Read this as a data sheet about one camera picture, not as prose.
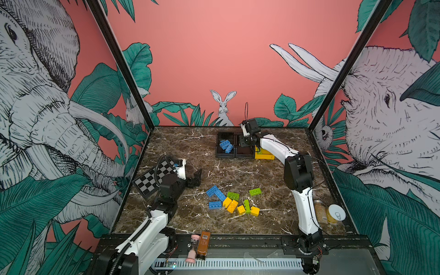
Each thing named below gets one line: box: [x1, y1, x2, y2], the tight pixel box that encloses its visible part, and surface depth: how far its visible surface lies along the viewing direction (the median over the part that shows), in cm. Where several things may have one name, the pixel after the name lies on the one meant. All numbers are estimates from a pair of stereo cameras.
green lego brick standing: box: [243, 199, 251, 214], surface depth 84 cm
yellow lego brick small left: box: [222, 197, 233, 208], surface depth 86 cm
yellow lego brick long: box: [226, 199, 239, 214], surface depth 87 cm
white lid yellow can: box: [326, 203, 347, 224], surface depth 80 cm
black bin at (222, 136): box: [215, 131, 236, 159], surface depth 109 cm
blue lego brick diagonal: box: [214, 189, 227, 203], surface depth 90 cm
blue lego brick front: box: [208, 201, 223, 210], surface depth 87 cm
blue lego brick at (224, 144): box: [219, 139, 231, 151], surface depth 109 cm
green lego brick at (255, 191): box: [248, 187, 262, 197], surface depth 92 cm
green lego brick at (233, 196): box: [226, 191, 241, 202], surface depth 90 cm
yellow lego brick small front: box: [236, 204, 247, 216], surface depth 83 cm
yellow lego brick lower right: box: [250, 206, 261, 217], surface depth 84 cm
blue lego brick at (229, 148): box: [225, 143, 234, 154], surface depth 108 cm
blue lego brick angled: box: [205, 185, 219, 198], surface depth 92 cm
